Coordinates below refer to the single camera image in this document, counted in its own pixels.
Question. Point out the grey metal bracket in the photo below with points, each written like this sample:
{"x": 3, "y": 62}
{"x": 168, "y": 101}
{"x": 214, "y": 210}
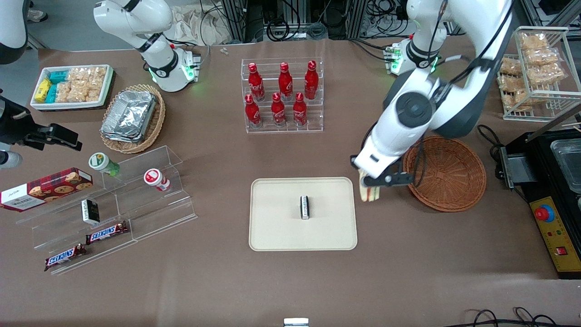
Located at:
{"x": 519, "y": 168}

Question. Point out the small black box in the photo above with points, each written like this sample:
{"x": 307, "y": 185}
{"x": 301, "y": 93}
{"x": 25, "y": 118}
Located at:
{"x": 90, "y": 212}

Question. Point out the white rectangular snack bin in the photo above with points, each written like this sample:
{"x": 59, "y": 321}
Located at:
{"x": 68, "y": 105}

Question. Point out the teal snack packet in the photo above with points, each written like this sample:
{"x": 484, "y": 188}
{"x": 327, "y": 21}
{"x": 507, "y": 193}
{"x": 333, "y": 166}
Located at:
{"x": 51, "y": 94}
{"x": 58, "y": 76}

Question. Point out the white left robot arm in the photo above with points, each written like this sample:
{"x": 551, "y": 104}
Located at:
{"x": 390, "y": 136}

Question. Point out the yellow snack packet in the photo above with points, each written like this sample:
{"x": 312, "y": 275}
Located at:
{"x": 42, "y": 91}

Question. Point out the black machine with yellow panel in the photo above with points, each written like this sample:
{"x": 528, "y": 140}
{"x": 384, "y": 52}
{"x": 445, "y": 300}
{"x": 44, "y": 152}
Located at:
{"x": 540, "y": 150}

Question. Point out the snickers chocolate bar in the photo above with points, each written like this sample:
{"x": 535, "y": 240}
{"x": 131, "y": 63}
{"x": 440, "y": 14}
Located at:
{"x": 64, "y": 257}
{"x": 106, "y": 233}

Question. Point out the shoe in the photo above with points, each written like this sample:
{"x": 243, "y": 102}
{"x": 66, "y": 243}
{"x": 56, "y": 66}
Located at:
{"x": 37, "y": 16}

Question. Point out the clear acrylic bottle rack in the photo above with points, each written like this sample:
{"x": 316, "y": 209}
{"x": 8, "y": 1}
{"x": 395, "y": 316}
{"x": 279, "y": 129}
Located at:
{"x": 313, "y": 122}

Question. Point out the red lid drink bottle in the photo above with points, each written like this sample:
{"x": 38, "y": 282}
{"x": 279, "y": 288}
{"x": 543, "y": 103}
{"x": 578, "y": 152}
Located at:
{"x": 155, "y": 178}

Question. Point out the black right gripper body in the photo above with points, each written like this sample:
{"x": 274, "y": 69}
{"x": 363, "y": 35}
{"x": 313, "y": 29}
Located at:
{"x": 18, "y": 123}

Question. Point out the small black white packet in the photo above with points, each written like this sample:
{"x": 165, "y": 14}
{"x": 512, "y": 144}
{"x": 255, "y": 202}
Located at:
{"x": 305, "y": 208}

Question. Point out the clear acrylic stepped shelf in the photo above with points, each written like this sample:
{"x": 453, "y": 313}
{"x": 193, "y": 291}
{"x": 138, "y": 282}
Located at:
{"x": 154, "y": 213}

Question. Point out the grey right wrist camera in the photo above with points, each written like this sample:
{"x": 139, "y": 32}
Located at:
{"x": 9, "y": 160}

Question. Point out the brown wicker basket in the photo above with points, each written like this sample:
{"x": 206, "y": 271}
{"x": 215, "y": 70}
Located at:
{"x": 454, "y": 172}

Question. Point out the bagged crackers on rack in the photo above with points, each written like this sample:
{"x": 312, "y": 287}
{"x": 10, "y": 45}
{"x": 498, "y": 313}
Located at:
{"x": 547, "y": 75}
{"x": 534, "y": 42}
{"x": 517, "y": 100}
{"x": 541, "y": 56}
{"x": 510, "y": 67}
{"x": 508, "y": 83}

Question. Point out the silver device at table edge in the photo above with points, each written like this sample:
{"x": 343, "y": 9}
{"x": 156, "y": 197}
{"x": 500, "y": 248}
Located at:
{"x": 296, "y": 323}

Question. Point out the red emergency stop button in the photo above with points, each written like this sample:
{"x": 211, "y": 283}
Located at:
{"x": 544, "y": 213}

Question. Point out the red cola bottle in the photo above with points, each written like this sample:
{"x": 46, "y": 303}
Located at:
{"x": 278, "y": 111}
{"x": 299, "y": 110}
{"x": 252, "y": 112}
{"x": 311, "y": 81}
{"x": 285, "y": 82}
{"x": 256, "y": 84}

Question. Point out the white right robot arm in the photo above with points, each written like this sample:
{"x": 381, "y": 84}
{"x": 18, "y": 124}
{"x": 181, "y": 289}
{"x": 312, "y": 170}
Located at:
{"x": 136, "y": 18}

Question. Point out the clear machine tray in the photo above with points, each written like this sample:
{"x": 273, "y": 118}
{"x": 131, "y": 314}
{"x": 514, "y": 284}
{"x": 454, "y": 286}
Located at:
{"x": 567, "y": 163}

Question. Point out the crumpled beige cloth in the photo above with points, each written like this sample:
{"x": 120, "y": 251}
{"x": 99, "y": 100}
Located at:
{"x": 190, "y": 25}

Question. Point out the grey metal lever bar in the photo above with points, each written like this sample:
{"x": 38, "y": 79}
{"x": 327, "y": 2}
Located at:
{"x": 551, "y": 125}

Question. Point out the triangular sandwich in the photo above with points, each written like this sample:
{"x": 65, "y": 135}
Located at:
{"x": 371, "y": 194}

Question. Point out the red cookie box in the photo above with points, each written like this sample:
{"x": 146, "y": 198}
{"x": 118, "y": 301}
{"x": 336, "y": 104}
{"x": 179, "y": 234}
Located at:
{"x": 45, "y": 188}

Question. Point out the stack of foil containers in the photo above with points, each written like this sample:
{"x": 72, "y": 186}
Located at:
{"x": 129, "y": 116}

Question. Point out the clear bag of crackers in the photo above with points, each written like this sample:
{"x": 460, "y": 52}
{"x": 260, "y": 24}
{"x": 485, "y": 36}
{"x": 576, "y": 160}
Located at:
{"x": 91, "y": 93}
{"x": 97, "y": 76}
{"x": 78, "y": 76}
{"x": 66, "y": 92}

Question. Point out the beige plastic tray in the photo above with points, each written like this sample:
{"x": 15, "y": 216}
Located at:
{"x": 281, "y": 227}

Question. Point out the green lid drink bottle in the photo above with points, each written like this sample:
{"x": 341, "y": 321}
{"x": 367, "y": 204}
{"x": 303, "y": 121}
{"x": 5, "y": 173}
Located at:
{"x": 102, "y": 162}

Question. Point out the light wicker basket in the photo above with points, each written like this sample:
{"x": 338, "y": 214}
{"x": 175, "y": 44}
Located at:
{"x": 154, "y": 122}

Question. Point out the aluminium equipment frame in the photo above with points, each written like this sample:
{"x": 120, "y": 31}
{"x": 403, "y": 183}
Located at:
{"x": 240, "y": 18}

